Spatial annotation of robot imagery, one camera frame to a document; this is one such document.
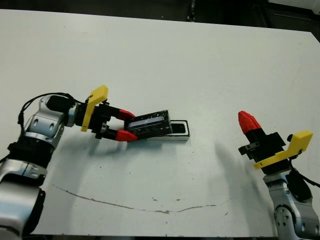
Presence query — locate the white box base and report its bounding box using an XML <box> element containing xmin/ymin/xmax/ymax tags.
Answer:
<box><xmin>146</xmin><ymin>119</ymin><xmax>191</xmax><ymax>144</ymax></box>

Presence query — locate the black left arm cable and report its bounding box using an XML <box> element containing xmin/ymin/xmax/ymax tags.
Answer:
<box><xmin>16</xmin><ymin>91</ymin><xmax>88</xmax><ymax>126</ymax></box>

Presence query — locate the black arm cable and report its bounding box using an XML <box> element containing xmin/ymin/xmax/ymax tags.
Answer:
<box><xmin>286</xmin><ymin>149</ymin><xmax>320</xmax><ymax>189</ymax></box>
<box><xmin>16</xmin><ymin>91</ymin><xmax>88</xmax><ymax>126</ymax></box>

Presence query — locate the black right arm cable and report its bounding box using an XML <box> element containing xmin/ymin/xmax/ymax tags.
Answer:
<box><xmin>286</xmin><ymin>149</ymin><xmax>320</xmax><ymax>189</ymax></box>

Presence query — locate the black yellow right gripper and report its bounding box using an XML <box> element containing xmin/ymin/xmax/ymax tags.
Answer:
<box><xmin>238</xmin><ymin>110</ymin><xmax>314</xmax><ymax>176</ymax></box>

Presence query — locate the black chair base leg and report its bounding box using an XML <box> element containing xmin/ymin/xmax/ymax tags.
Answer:
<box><xmin>186</xmin><ymin>0</ymin><xmax>197</xmax><ymax>21</ymax></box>

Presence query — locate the white furniture edge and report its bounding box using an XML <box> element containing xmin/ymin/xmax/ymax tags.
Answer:
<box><xmin>268</xmin><ymin>0</ymin><xmax>320</xmax><ymax>6</ymax></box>

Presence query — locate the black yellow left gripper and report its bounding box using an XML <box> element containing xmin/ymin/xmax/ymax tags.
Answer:
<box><xmin>74</xmin><ymin>84</ymin><xmax>139</xmax><ymax>143</ymax></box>

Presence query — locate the black glossy box lid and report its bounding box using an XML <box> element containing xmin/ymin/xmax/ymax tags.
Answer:
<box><xmin>123</xmin><ymin>108</ymin><xmax>174</xmax><ymax>141</ymax></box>

